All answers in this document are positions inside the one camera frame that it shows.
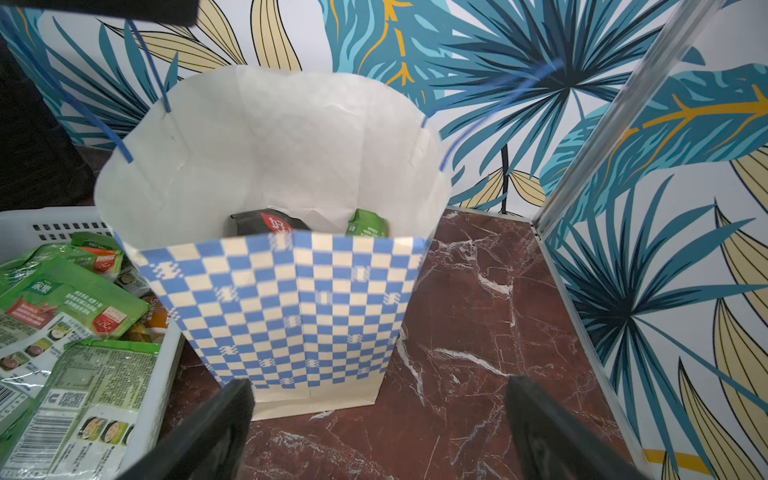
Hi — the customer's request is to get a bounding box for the large dark green condiment packet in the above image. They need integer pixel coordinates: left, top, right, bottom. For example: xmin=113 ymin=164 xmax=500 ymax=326
xmin=229 ymin=208 xmax=310 ymax=236

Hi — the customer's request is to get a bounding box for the blue checkered paper bag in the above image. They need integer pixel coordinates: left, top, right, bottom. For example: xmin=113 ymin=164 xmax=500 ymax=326
xmin=94 ymin=66 xmax=452 ymax=420

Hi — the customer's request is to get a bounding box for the black plastic tool case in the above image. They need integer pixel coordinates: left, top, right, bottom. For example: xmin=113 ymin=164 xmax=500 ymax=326
xmin=1 ymin=41 xmax=95 ymax=211

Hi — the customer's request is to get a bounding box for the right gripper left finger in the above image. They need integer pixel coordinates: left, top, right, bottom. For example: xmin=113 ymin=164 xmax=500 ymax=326
xmin=119 ymin=379 xmax=255 ymax=479

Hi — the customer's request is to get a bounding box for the white plastic perforated basket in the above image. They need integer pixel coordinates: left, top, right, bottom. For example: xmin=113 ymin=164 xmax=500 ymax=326
xmin=1 ymin=206 xmax=184 ymax=474

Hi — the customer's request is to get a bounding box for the right aluminium corner post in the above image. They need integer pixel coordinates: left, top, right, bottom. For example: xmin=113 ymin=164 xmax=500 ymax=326
xmin=532 ymin=0 xmax=725 ymax=238

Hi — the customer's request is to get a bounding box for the light green condiment packet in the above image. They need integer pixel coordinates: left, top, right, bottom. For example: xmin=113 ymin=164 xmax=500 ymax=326
xmin=345 ymin=209 xmax=389 ymax=238

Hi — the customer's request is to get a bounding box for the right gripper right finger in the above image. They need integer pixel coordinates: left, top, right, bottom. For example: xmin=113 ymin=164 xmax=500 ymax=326
xmin=504 ymin=376 xmax=646 ymax=480

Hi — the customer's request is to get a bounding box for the green packet with barcode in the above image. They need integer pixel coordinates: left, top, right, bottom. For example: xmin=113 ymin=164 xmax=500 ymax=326
xmin=1 ymin=339 xmax=161 ymax=479

